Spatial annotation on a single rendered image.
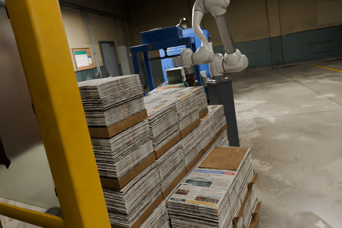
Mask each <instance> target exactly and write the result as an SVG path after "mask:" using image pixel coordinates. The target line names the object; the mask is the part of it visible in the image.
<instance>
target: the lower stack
mask: <svg viewBox="0 0 342 228"><path fill-rule="evenodd" d="M213 148H214V147H213ZM213 148H212V149H211V150H210V152H211V151H212V150H213ZM250 149H251V148H249V149H248V151H247V153H246V154H245V156H244V158H243V160H242V162H241V164H240V165H239V167H238V169H237V170H233V169H218V168H207V167H198V166H199V165H200V164H201V162H202V161H203V160H204V159H205V156H204V159H203V160H202V161H201V162H200V163H199V164H198V166H197V167H196V168H195V170H194V171H193V172H192V173H191V174H190V175H189V176H188V177H187V178H186V180H185V181H184V183H181V186H180V187H179V188H178V189H177V190H176V191H175V192H174V193H173V194H172V196H171V197H170V198H169V199H168V200H167V205H168V213H169V217H170V219H171V224H172V228H233V218H234V217H237V216H238V213H239V211H240V208H241V206H242V204H241V199H242V203H243V201H244V199H245V196H246V194H247V192H248V183H249V182H252V180H253V178H254V175H253V169H252V158H251V150H250ZM210 152H209V153H210ZM209 153H208V154H209ZM208 154H207V155H208ZM207 155H206V157H207ZM251 188H252V192H251V194H250V196H249V198H248V200H247V202H246V204H245V207H244V211H243V215H242V217H240V218H239V219H237V220H236V221H235V223H236V225H237V228H249V227H250V224H251V221H252V213H254V212H255V209H256V207H257V202H258V201H257V194H256V190H255V186H254V183H253V184H252V185H251ZM254 217H255V219H256V223H255V226H254V228H257V227H258V223H259V214H258V213H257V214H255V215H254Z"/></svg>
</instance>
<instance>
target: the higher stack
mask: <svg viewBox="0 0 342 228"><path fill-rule="evenodd" d="M139 78H140V77H139V76H138V75H125V76H118V77H109V78H102V79H93V80H87V81H82V82H78V88H79V92H80V96H81V101H82V105H83V109H84V114H85V118H86V121H87V126H88V128H107V129H108V127H110V126H112V125H114V124H116V123H119V122H121V121H123V120H125V119H127V118H129V117H131V116H133V115H135V114H137V113H139V112H141V111H143V110H146V108H145V102H144V95H143V90H142V85H141V83H140V80H139ZM148 123H149V122H148V120H142V121H140V122H138V123H137V124H135V125H133V126H131V127H129V128H127V129H125V130H123V131H121V132H120V133H118V134H116V135H114V136H112V137H110V138H106V137H90V138H91V143H92V147H93V151H94V155H95V160H96V164H97V169H98V173H99V177H100V178H108V179H116V180H119V179H120V178H121V177H123V176H124V175H125V174H127V173H128V172H130V171H131V170H132V169H134V168H135V167H136V166H137V165H139V164H140V163H141V162H143V161H144V160H145V159H146V158H148V157H149V156H150V155H152V154H153V151H154V149H153V146H152V140H151V138H150V136H151V135H150V132H149V124H148ZM156 166H157V163H156V162H153V163H152V164H150V165H149V166H148V167H147V168H145V169H144V170H143V171H142V172H141V173H139V174H138V175H137V176H136V177H135V178H133V179H132V180H131V181H130V182H128V183H127V184H126V185H125V186H123V187H122V188H121V189H117V188H110V187H104V186H102V190H103V194H104V199H105V203H106V207H107V211H108V216H109V220H110V223H112V224H116V225H120V226H124V227H128V228H131V226H132V225H133V224H134V223H135V222H136V221H137V220H138V219H139V217H140V216H141V215H142V214H143V212H144V211H145V210H146V209H147V208H148V207H149V206H150V205H151V204H152V202H153V201H154V200H155V199H156V198H157V197H158V196H159V195H160V194H161V187H160V182H159V181H160V180H159V173H158V168H157V167H156ZM164 206H165V204H164V202H161V203H160V204H159V205H158V206H157V207H156V209H155V210H154V211H153V212H152V213H151V214H150V216H149V217H148V218H147V219H146V220H145V221H144V223H143V224H142V225H141V226H140V227H139V228H168V221H166V215H165V207H164Z"/></svg>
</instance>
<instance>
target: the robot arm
mask: <svg viewBox="0 0 342 228"><path fill-rule="evenodd" d="M229 3H230V0H196V1H195V3H194V7H193V13H192V28H193V31H194V33H195V34H196V35H197V37H198V38H199V40H200V41H201V43H202V45H201V47H199V48H198V50H197V51H196V52H192V50H191V49H190V48H185V49H182V50H181V63H182V66H183V70H184V74H185V77H186V82H185V83H184V85H185V87H186V88H187V87H188V86H189V87H193V86H194V82H195V87H196V86H197V83H198V81H196V80H195V79H194V65H203V64H208V63H209V71H210V76H211V79H210V80H207V82H220V81H225V80H229V79H231V78H228V77H226V75H225V73H227V72H238V71H242V70H244V69H245V68H246V67H247V66H248V58H247V57H246V56H245V55H243V54H242V53H241V52H240V51H239V50H237V49H236V47H235V44H234V40H233V36H232V33H231V29H230V25H229V22H228V19H227V16H226V8H227V7H228V5H229ZM207 12H210V13H211V14H212V15H213V16H214V17H215V20H216V23H217V26H218V29H219V33H220V36H221V39H222V42H223V45H224V48H225V55H224V57H223V55H222V54H220V53H217V54H214V52H213V51H211V50H210V49H209V44H208V40H207V38H206V36H205V35H204V33H203V32H202V30H201V29H200V22H201V20H202V18H203V15H204V14H205V13H207ZM187 83H188V85H187Z"/></svg>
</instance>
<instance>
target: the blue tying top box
mask: <svg viewBox="0 0 342 228"><path fill-rule="evenodd" d="M176 26H177V25H176ZM176 26H171V27H166V28H161V29H157V30H152V31H147V32H142V33H140V34H141V39H142V44H143V45H146V44H151V43H157V42H162V41H168V40H173V39H179V38H183V31H182V27H180V26H178V27H177V28H176ZM175 28H176V29H175Z"/></svg>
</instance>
